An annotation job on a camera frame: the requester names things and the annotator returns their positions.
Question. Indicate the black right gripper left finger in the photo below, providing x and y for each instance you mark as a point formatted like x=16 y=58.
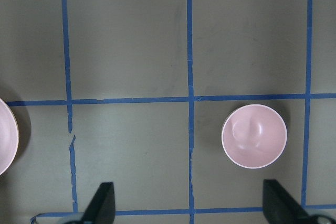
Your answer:
x=102 y=206

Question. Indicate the pink plate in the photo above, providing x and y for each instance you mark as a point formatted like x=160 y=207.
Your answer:
x=9 y=137

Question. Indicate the pink bowl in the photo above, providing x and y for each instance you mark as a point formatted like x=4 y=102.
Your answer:
x=254 y=136

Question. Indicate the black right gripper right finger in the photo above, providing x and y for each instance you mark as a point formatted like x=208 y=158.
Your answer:
x=280 y=207

